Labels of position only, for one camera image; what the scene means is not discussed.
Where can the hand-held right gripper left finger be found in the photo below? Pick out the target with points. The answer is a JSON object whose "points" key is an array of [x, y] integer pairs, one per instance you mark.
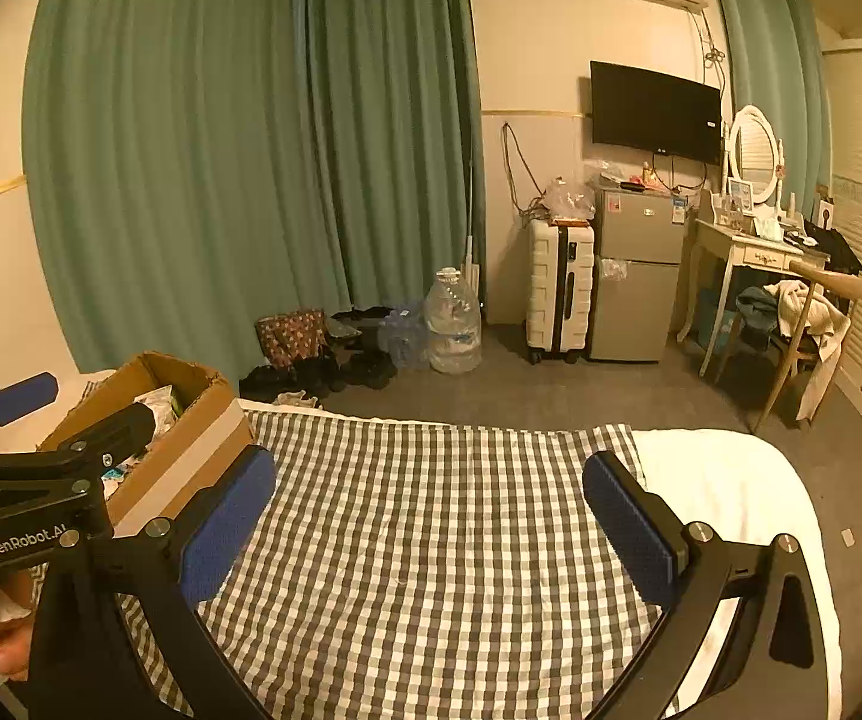
{"points": [[225, 525]]}

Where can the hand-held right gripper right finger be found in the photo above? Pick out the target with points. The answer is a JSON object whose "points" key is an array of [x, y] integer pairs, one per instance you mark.
{"points": [[630, 525]]}

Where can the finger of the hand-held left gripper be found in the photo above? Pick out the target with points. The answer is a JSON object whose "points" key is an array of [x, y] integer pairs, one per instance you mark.
{"points": [[26, 394], [119, 427]]}

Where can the pile of small medicine packets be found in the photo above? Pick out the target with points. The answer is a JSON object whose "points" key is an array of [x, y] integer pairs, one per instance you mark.
{"points": [[157, 401]]}

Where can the large cardboard box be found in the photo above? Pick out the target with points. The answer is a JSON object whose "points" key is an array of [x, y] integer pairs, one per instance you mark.
{"points": [[198, 435]]}

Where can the white bed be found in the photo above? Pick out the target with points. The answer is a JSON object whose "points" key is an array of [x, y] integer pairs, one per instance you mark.
{"points": [[723, 480]]}

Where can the brown patterned bag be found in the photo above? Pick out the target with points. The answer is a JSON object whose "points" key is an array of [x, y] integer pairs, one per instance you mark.
{"points": [[288, 337]]}

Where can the grey white checked blanket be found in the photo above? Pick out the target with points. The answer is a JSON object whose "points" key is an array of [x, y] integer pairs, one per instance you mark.
{"points": [[438, 540]]}

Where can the pile of black shoes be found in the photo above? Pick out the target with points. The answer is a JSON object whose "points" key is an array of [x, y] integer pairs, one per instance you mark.
{"points": [[356, 364]]}

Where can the small white floor object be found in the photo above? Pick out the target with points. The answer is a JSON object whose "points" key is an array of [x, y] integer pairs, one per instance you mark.
{"points": [[850, 537]]}

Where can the blue bin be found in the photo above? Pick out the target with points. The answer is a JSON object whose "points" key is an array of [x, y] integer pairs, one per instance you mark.
{"points": [[712, 319]]}

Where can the silver two-door fridge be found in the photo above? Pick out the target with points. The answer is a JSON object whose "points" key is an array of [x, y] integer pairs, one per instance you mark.
{"points": [[637, 285]]}

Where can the white suitcase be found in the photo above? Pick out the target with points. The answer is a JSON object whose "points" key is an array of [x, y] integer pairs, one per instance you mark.
{"points": [[547, 292]]}

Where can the dark blue cloth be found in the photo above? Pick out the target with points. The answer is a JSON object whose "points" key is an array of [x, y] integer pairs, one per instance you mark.
{"points": [[757, 307]]}

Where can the pack of small water bottles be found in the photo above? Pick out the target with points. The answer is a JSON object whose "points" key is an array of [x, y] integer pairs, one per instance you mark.
{"points": [[405, 337]]}

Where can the wide green curtain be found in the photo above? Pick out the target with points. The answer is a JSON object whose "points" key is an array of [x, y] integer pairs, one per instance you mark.
{"points": [[176, 165]]}

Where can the large clear water bottle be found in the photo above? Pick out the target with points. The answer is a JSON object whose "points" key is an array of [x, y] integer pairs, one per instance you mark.
{"points": [[452, 322]]}

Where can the cream clothes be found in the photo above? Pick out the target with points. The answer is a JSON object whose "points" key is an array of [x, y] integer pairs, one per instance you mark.
{"points": [[806, 315]]}

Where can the white vanity table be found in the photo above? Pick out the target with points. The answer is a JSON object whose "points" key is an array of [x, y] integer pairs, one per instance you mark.
{"points": [[746, 247]]}

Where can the wooden chair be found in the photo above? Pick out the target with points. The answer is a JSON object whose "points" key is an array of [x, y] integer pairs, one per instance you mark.
{"points": [[836, 285]]}

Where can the white pole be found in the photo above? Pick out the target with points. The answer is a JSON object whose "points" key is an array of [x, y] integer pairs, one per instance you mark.
{"points": [[472, 240]]}

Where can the clear plastic bag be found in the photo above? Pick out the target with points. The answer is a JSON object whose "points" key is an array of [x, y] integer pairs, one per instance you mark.
{"points": [[570, 199]]}

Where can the small things on fridge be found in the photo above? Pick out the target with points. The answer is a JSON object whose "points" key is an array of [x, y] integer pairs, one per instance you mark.
{"points": [[637, 181]]}

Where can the black cloth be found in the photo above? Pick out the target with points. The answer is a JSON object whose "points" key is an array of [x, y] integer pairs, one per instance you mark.
{"points": [[840, 251]]}

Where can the white oval mirror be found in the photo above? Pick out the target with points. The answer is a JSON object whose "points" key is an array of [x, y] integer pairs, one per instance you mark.
{"points": [[754, 154]]}

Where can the narrow green curtain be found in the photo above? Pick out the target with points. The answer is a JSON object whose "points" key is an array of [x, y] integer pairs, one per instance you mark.
{"points": [[769, 75]]}

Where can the small picture frame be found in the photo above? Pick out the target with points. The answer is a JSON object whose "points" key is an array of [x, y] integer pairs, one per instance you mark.
{"points": [[740, 189]]}

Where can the black wall television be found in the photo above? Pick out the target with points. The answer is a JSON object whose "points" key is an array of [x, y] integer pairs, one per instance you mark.
{"points": [[656, 112]]}

